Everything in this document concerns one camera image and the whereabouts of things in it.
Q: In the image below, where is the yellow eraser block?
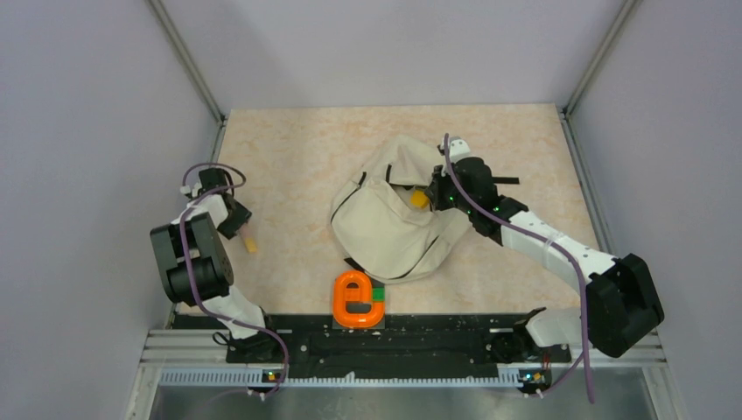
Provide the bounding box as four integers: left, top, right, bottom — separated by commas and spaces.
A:
409, 190, 430, 209

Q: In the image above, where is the cream canvas student bag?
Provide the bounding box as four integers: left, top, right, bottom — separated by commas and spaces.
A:
330, 136, 499, 284

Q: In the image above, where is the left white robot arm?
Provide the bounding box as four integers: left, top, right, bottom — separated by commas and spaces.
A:
150, 164, 281, 362

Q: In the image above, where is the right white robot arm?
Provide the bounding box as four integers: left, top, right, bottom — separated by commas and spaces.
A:
425, 157, 665, 361

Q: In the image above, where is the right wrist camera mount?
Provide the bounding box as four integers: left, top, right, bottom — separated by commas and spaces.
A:
438, 136, 473, 164

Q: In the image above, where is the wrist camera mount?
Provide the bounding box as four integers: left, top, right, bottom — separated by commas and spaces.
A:
438, 136, 473, 164
179, 182, 204, 200

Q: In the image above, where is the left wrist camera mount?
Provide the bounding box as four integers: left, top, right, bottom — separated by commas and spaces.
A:
179, 182, 204, 200

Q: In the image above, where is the orange ring toy on bricks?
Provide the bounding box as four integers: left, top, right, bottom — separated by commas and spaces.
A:
332, 270, 386, 329

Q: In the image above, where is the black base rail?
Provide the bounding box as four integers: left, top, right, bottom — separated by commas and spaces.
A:
222, 312, 572, 384

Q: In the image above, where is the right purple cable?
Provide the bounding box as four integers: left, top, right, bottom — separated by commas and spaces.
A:
441, 133, 597, 406

